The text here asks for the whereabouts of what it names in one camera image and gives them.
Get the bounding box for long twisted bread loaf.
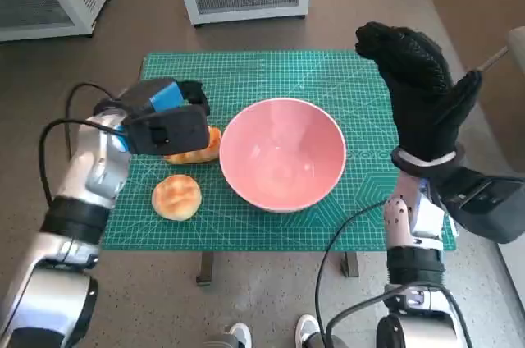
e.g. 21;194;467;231
163;126;222;165

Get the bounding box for pale grey chair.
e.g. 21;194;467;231
475;25;525;78

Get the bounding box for white shoe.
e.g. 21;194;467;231
227;323;253;348
294;314;323;348

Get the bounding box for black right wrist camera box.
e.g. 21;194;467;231
430;167;525;245

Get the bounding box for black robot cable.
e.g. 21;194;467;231
314;199;389;348
326;284;473;348
39;117;124;205
65;83;124;156

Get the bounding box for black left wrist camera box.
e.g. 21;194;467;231
121;107;211;157

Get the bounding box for pink bowl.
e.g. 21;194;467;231
218;96;348;213

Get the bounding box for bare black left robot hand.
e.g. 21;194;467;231
116;79;212;119

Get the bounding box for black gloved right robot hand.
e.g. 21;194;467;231
354;21;483;168

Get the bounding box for round bread bun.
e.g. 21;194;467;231
150;174;203;222

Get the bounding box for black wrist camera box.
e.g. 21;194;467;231
121;107;211;157
430;167;525;245

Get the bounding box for grey metal table leg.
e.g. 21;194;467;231
343;251;360;279
195;251;214;286

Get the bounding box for green cutting mat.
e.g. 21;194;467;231
99;51;457;251

